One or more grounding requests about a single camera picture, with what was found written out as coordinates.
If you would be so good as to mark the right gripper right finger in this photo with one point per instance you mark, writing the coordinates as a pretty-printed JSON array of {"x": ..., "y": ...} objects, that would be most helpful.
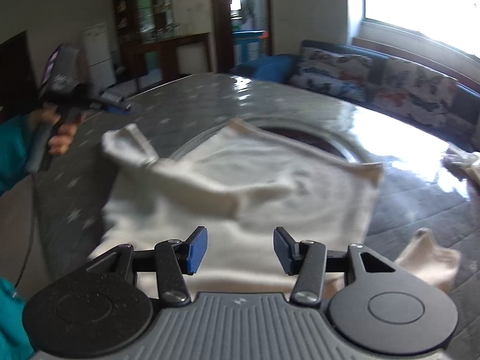
[{"x": 307, "y": 261}]

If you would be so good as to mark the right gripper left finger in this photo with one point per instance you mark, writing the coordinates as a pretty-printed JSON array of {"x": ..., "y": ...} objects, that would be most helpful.
[{"x": 173, "y": 260}]

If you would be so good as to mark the cream white sweater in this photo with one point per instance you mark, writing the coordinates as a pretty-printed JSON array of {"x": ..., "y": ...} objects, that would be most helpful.
[{"x": 240, "y": 184}]

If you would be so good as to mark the teal sleeve forearm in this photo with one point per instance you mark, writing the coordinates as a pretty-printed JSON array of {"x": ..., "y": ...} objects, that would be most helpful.
[{"x": 23, "y": 269}]

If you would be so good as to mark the pink white bagged clothes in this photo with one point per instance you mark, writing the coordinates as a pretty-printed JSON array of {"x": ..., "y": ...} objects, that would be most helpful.
[{"x": 463, "y": 165}]

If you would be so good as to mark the person's left hand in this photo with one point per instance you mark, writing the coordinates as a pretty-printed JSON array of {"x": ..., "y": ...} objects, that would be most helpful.
[{"x": 60, "y": 142}]

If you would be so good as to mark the white refrigerator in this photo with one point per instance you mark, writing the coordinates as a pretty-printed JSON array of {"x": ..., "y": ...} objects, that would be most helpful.
[{"x": 98, "y": 55}]

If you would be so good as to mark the dark wooden display cabinet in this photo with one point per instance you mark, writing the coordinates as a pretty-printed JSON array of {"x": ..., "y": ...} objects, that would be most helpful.
[{"x": 141, "y": 22}]

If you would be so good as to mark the blue cabinet in hallway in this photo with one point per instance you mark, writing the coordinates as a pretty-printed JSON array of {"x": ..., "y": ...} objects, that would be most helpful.
[{"x": 249, "y": 45}]

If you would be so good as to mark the butterfly cushion near doorway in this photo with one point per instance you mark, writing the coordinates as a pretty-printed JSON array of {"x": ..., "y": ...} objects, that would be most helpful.
[{"x": 336, "y": 75}]

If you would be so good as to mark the blue sofa bench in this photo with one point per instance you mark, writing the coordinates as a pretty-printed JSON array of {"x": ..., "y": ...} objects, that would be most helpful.
[{"x": 279, "y": 68}]

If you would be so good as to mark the butterfly cushion near window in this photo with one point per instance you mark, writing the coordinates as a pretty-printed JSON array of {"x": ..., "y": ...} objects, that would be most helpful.
[{"x": 428, "y": 98}]

